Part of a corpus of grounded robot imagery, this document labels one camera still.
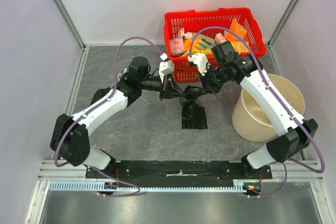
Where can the beige trash bin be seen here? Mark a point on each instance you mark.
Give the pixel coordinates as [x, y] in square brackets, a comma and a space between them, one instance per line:
[249, 119]

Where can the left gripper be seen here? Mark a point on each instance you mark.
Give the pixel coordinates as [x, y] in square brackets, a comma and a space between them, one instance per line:
[169, 90]

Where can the pink capped bottle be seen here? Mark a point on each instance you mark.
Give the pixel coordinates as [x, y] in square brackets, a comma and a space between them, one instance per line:
[190, 35]

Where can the orange carton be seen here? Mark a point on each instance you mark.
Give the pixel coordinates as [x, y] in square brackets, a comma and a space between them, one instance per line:
[238, 29]

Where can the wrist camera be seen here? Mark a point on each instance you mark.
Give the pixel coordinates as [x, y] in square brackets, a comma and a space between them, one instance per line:
[166, 66]
[201, 61]

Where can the pink pouch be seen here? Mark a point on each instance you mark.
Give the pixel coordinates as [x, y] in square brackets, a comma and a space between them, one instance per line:
[177, 46]

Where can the yellow snack box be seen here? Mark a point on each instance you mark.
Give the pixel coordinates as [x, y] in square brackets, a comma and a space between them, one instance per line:
[238, 46]

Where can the masking tape roll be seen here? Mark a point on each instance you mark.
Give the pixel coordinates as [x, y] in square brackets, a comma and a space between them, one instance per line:
[123, 74]

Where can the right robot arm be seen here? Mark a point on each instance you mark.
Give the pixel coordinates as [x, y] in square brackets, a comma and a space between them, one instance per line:
[294, 133]

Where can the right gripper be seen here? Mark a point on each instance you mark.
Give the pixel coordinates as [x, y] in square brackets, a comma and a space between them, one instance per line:
[203, 83]

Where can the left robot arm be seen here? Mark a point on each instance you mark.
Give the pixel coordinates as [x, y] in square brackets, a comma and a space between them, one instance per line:
[70, 139]

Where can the orange snack pack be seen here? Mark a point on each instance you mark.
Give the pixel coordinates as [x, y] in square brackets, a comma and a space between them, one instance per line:
[187, 44]

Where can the red plastic basket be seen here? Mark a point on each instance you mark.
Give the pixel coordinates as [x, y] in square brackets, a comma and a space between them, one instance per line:
[194, 21]

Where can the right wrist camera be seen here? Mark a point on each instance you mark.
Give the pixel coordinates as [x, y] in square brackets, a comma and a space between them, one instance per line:
[201, 61]

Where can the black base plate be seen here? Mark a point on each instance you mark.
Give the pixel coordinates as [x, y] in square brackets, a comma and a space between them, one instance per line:
[183, 173]

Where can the yellow snack bag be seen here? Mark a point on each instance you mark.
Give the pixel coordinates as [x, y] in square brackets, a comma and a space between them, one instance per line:
[206, 52]

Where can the pink small packet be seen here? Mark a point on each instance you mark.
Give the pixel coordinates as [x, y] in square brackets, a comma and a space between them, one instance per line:
[219, 39]

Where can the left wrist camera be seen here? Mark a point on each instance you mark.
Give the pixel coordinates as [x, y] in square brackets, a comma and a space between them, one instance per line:
[166, 66]

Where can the slotted cable duct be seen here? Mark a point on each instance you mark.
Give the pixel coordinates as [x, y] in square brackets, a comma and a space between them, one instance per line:
[106, 187]

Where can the green yellow packet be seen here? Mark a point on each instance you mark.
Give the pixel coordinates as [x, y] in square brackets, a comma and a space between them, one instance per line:
[203, 44]

